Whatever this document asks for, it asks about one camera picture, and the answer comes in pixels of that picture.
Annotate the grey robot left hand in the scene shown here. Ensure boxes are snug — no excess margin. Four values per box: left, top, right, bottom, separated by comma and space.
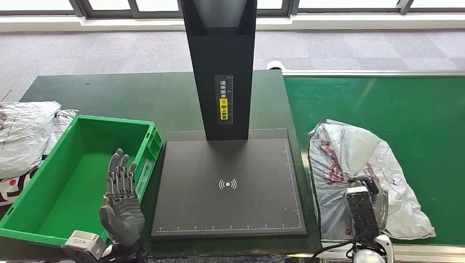
99, 148, 146, 248

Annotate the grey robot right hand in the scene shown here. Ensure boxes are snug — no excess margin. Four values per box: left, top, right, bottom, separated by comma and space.
347, 175, 389, 234

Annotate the plain grey plastic parcel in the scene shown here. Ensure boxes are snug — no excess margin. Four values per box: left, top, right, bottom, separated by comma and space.
308, 119, 396, 242

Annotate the black inbound scanner machine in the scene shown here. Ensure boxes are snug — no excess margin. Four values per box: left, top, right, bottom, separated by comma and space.
150, 0, 308, 241

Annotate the green conveyor belt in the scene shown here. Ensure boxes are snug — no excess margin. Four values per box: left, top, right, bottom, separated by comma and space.
283, 75, 465, 245

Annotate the crumpled grey parcel bag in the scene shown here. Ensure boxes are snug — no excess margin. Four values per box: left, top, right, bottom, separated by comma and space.
0, 101, 62, 179

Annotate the green plastic crate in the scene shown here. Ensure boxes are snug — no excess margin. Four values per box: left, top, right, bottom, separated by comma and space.
0, 115, 164, 248

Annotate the white bag red black logo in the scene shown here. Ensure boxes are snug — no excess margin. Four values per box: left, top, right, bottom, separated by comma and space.
0, 108, 79, 208

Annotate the black yellow label sticker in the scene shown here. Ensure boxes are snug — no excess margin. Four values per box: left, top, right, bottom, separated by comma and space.
213, 74, 234, 126

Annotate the white window sill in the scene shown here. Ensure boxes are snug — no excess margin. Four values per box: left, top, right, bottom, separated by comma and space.
0, 14, 465, 33

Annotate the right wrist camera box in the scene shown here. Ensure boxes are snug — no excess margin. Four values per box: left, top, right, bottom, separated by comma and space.
345, 186, 382, 239

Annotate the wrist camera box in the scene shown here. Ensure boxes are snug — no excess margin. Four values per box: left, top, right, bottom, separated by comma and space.
345, 186, 382, 239
62, 230, 107, 261

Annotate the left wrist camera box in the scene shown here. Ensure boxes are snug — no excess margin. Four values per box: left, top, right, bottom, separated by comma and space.
62, 230, 107, 261

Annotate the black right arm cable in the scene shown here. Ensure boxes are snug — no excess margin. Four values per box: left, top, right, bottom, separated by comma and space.
309, 237, 364, 263

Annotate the dark window frame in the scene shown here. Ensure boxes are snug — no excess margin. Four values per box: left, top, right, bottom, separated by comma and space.
0, 0, 465, 19

